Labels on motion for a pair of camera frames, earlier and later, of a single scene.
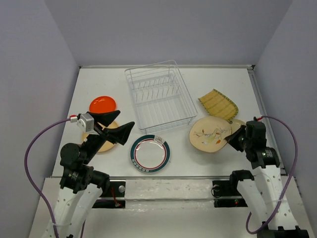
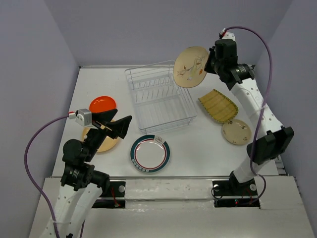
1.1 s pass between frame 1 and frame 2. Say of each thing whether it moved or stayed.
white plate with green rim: stayed
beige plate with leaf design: moved
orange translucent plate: stayed
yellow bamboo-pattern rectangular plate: stayed
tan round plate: stayed
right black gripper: moved
